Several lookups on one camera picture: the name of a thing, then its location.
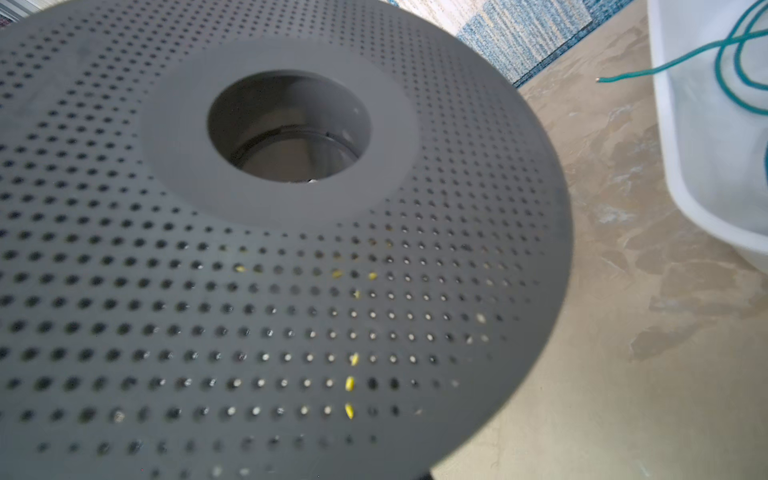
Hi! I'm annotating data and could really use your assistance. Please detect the green cable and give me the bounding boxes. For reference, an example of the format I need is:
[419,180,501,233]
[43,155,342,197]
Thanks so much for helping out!
[595,0,768,181]

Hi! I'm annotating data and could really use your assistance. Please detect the white plastic bin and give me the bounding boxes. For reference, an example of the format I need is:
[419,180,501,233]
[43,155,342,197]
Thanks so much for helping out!
[647,1,767,271]

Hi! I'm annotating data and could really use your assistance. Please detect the dark grey foam spool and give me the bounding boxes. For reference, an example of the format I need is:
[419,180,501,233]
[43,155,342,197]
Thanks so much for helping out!
[1,1,573,479]

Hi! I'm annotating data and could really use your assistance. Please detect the yellow cable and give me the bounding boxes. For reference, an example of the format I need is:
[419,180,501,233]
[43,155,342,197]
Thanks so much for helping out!
[233,263,380,421]

